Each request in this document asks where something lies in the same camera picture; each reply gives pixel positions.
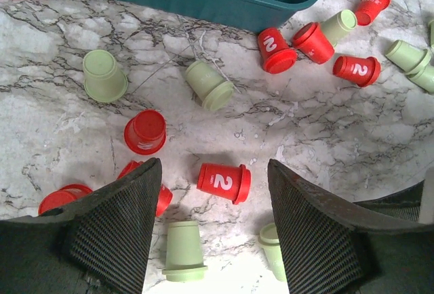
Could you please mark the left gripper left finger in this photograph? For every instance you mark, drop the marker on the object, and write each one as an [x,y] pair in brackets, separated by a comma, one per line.
[97,244]

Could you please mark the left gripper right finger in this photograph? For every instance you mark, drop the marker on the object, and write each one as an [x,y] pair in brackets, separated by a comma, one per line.
[330,245]

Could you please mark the red capsule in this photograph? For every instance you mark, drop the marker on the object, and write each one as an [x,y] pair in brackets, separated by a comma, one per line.
[276,53]
[145,134]
[165,195]
[311,41]
[63,196]
[367,10]

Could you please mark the green capsule mid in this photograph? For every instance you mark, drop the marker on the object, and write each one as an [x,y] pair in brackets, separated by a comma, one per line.
[212,89]
[184,255]
[104,81]

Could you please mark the green capsule bottom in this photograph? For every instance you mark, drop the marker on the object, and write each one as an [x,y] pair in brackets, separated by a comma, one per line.
[268,239]

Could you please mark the red capsule two lower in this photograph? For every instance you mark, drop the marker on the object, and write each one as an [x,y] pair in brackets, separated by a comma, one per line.
[232,183]

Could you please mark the red capsule number two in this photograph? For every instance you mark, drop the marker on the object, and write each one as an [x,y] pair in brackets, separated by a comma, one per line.
[361,71]

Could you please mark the green capsule right low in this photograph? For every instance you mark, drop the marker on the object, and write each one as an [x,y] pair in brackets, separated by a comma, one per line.
[424,78]

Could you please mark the green capsule right left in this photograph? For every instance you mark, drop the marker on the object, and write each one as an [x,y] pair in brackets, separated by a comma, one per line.
[410,59]

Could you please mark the green capsule centre top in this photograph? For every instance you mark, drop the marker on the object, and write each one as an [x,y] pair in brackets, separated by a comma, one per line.
[339,26]

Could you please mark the green capsule right cluster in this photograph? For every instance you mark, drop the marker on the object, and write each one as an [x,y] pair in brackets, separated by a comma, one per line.
[431,32]

